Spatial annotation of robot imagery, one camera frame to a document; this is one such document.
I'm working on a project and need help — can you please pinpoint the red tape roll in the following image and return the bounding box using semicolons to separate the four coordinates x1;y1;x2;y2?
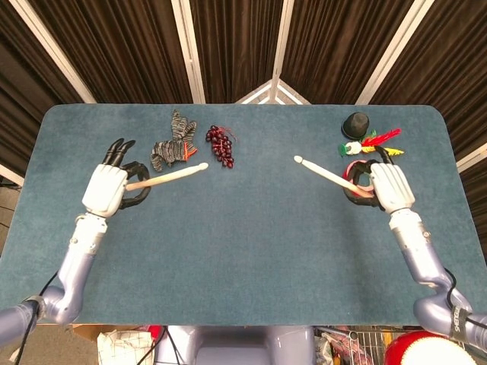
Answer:
341;160;377;198

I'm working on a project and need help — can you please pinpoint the lavender robot torso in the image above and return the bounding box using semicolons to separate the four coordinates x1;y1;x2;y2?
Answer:
155;325;317;365

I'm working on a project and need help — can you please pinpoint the metal wire basket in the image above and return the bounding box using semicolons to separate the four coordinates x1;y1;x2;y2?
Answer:
315;325;434;365

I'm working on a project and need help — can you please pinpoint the red and white ball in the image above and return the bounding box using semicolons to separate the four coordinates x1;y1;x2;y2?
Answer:
384;329;479;365

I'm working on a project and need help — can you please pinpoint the black printed velcro strap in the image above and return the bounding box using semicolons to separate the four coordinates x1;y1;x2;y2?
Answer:
448;303;473;340

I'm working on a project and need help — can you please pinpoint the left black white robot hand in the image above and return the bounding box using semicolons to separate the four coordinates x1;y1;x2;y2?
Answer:
81;138;152;218

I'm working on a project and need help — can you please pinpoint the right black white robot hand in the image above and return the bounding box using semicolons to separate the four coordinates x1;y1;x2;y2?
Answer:
343;145;416;214

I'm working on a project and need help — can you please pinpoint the white partition frame rail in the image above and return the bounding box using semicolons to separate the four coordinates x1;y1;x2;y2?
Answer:
455;142;487;172
235;78;273;105
276;78;311;105
0;163;24;187

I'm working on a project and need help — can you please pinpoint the colourful feather shuttlecock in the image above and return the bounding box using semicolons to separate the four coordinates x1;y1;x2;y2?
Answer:
337;128;405;158

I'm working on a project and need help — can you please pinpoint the dark red grape bunch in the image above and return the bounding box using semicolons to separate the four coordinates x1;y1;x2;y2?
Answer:
205;125;239;170

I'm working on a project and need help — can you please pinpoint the white partition frame post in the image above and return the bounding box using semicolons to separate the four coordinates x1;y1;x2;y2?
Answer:
355;0;435;105
270;0;296;104
170;0;206;104
7;0;96;104

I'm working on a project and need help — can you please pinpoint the grey striped knit glove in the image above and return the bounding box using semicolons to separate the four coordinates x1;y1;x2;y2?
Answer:
170;109;198;144
150;137;199;175

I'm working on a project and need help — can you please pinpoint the dark brown pleated curtain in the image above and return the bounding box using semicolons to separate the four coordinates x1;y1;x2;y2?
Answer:
0;0;487;183

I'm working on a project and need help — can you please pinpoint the brown cardboard box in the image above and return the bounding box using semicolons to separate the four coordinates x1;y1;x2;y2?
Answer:
72;324;126;345

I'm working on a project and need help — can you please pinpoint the blue felt table cover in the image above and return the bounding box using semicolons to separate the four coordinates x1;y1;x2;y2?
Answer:
0;103;487;326

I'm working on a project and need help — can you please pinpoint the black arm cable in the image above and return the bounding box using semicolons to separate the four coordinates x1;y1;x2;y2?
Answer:
14;270;62;365
443;268;487;330

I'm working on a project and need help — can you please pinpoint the white checked cloth bag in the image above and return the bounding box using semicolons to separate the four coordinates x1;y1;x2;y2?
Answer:
97;329;155;365

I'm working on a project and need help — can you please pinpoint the cream wooden drumstick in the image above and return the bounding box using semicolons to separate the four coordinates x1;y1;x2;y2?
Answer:
293;155;374;198
125;162;209;192

